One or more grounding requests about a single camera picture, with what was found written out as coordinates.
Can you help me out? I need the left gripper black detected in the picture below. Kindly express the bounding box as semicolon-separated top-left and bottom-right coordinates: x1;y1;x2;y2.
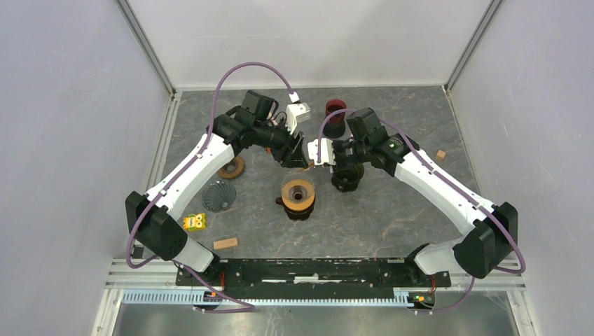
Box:
254;117;309;169

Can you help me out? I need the brown paper coffee filter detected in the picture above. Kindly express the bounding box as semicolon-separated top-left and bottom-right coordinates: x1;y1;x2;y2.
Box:
299;162;315;172

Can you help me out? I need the clear glass dripper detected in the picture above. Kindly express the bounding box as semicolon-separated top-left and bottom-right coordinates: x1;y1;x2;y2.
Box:
281;174;315;211

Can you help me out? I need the light orange wooden ring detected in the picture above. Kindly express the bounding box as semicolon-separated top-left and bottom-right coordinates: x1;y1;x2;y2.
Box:
281;179;316;211

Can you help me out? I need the brown glass dripper cup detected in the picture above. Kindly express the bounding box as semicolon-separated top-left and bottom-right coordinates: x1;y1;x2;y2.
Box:
275;197;315;221

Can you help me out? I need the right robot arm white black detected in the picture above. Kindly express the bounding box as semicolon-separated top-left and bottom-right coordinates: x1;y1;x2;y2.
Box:
314;108;526;286

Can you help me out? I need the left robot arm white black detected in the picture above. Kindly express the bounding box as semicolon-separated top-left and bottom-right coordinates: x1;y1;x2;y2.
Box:
125;90;310;286

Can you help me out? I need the green glass dripper cup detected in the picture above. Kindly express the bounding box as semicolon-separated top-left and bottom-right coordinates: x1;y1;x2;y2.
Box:
331;163;365;193

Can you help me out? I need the grey ribbed dripper cone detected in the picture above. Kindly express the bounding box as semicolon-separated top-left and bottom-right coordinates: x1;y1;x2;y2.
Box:
202;181;237;213

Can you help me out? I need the dark red black carafe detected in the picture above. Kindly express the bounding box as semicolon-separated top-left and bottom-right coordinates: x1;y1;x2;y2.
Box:
323;99;347;139

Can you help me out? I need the small wooden cube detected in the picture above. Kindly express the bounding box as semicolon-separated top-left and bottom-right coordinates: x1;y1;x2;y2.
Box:
435;150;446;161

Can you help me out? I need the flat wooden block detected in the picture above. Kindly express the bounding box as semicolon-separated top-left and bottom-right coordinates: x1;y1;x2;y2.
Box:
213;237;239;250

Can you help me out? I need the yellow green toy figure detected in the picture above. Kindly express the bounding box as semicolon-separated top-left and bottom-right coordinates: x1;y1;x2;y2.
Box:
182;213;207;232

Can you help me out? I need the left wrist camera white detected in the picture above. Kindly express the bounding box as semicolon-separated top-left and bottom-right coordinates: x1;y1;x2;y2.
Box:
285;103;311;134

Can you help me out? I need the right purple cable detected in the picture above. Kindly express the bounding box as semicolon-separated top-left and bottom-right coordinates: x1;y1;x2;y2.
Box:
316;108;527;315

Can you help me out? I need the purple cable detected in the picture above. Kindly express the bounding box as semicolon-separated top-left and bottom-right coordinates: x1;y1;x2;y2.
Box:
126;61;301;314
316;108;527;315

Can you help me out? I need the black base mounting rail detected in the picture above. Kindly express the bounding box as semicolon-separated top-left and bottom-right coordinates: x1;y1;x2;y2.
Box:
201;258;451;300

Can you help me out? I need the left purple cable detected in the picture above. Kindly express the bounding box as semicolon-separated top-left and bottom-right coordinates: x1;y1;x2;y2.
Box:
126;61;301;314

